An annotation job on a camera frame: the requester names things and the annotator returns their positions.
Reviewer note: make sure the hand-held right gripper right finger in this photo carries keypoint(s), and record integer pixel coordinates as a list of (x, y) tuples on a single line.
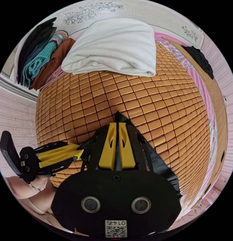
[(127, 152)]

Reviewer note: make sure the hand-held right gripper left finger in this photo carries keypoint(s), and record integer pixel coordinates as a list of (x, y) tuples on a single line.
[(108, 150)]

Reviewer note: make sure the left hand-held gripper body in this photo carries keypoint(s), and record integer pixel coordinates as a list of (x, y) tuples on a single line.
[(29, 162)]

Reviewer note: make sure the black short sleeve shirt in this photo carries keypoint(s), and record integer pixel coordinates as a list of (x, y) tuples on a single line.
[(161, 169)]

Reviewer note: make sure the person's left forearm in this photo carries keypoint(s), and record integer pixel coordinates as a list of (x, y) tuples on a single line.
[(18, 188)]

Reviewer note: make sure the person's left hand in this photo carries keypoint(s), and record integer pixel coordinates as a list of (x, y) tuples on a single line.
[(41, 181)]

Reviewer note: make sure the person's body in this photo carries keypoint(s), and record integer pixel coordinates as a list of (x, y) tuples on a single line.
[(45, 203)]

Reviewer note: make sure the bed with woven mat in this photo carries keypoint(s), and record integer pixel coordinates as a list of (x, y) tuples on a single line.
[(146, 105)]

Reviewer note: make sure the pile of clothes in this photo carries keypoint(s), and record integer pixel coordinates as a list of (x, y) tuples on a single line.
[(37, 56)]

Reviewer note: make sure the white folded garment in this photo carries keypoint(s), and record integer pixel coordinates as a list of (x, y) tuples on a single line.
[(112, 49)]

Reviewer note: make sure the black bunched cloth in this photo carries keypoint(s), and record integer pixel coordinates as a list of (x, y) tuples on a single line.
[(202, 60)]

